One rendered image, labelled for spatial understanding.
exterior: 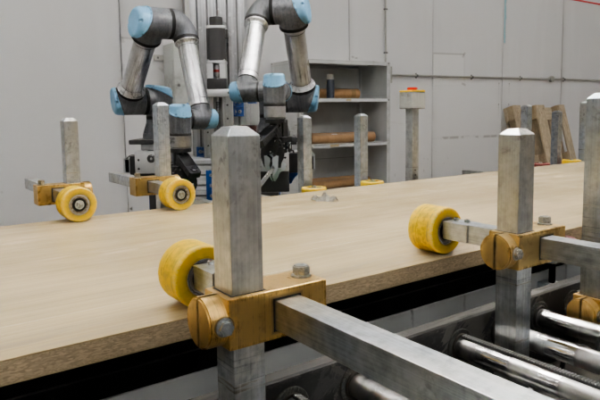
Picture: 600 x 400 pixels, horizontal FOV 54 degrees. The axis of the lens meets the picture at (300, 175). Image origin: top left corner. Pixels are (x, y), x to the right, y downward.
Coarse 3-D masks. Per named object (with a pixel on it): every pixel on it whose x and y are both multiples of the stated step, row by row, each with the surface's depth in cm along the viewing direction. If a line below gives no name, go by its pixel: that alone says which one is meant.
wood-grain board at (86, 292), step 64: (320, 192) 179; (384, 192) 177; (448, 192) 175; (576, 192) 171; (0, 256) 103; (64, 256) 102; (128, 256) 101; (320, 256) 99; (384, 256) 99; (448, 256) 98; (0, 320) 70; (64, 320) 70; (128, 320) 70; (0, 384) 59
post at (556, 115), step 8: (552, 112) 283; (560, 112) 281; (552, 120) 283; (560, 120) 281; (552, 128) 283; (560, 128) 282; (552, 136) 283; (560, 136) 282; (552, 144) 284; (560, 144) 283; (552, 152) 284; (560, 152) 283; (552, 160) 284; (560, 160) 284
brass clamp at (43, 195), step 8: (48, 184) 150; (56, 184) 150; (64, 184) 150; (72, 184) 151; (80, 184) 152; (88, 184) 154; (40, 192) 147; (48, 192) 148; (40, 200) 147; (48, 200) 148
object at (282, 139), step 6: (264, 120) 201; (270, 120) 199; (276, 120) 198; (282, 120) 200; (282, 126) 203; (282, 132) 203; (276, 138) 199; (282, 138) 200; (288, 138) 203; (270, 144) 200; (276, 144) 199; (282, 144) 202; (288, 144) 203; (264, 150) 202; (270, 150) 201; (276, 150) 199; (288, 150) 203
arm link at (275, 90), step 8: (264, 80) 198; (272, 80) 197; (280, 80) 198; (264, 88) 199; (272, 88) 197; (280, 88) 198; (264, 96) 199; (272, 96) 197; (280, 96) 198; (264, 104) 200; (272, 104) 198; (280, 104) 198
